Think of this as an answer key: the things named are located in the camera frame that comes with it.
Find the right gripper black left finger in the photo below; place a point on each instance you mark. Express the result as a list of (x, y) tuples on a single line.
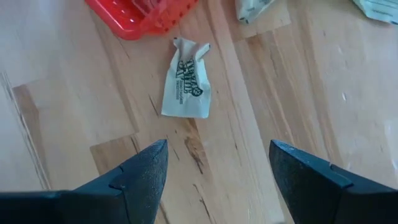
[(136, 183)]

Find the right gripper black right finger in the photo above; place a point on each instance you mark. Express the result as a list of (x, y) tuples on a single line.
[(311, 186)]

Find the white stevia sweetener packet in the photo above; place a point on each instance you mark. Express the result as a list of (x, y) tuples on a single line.
[(252, 11), (186, 93), (379, 9)]

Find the red plastic slotted basket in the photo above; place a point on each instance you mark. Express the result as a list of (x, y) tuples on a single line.
[(133, 18)]

